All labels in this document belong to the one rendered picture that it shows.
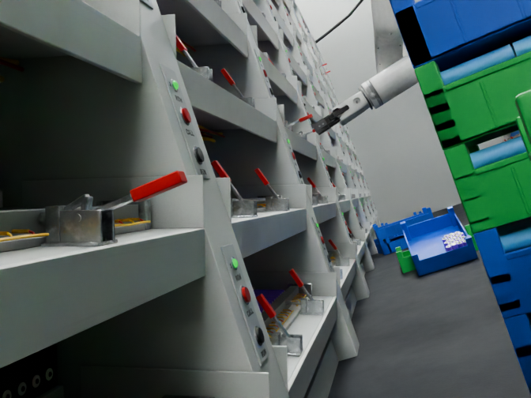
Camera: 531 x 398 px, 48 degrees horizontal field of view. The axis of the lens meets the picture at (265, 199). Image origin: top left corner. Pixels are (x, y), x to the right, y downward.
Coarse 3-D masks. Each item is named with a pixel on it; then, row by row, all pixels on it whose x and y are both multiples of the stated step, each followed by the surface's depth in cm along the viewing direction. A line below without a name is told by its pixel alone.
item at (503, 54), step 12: (528, 36) 52; (504, 48) 52; (516, 48) 52; (528, 48) 51; (480, 60) 53; (492, 60) 52; (504, 60) 52; (444, 72) 54; (456, 72) 54; (468, 72) 53; (444, 84) 54
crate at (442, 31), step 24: (408, 0) 54; (432, 0) 53; (456, 0) 52; (480, 0) 52; (504, 0) 51; (528, 0) 50; (408, 24) 54; (432, 24) 53; (456, 24) 53; (480, 24) 52; (504, 24) 51; (528, 24) 52; (408, 48) 54; (432, 48) 54; (456, 48) 53; (480, 48) 56
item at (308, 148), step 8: (280, 104) 135; (280, 112) 135; (288, 136) 140; (296, 136) 152; (312, 136) 194; (296, 144) 152; (304, 144) 166; (312, 144) 184; (304, 152) 166; (312, 152) 183
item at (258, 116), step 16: (192, 64) 82; (192, 80) 72; (208, 80) 78; (192, 96) 72; (208, 96) 78; (224, 96) 86; (240, 96) 108; (208, 112) 78; (224, 112) 86; (240, 112) 95; (256, 112) 106; (272, 112) 125; (208, 128) 124; (224, 128) 125; (240, 128) 126; (256, 128) 106; (272, 128) 120
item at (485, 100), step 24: (432, 72) 54; (480, 72) 52; (504, 72) 51; (528, 72) 51; (432, 96) 54; (456, 96) 53; (480, 96) 52; (504, 96) 52; (432, 120) 54; (456, 120) 53; (480, 120) 52; (504, 120) 52; (456, 144) 53
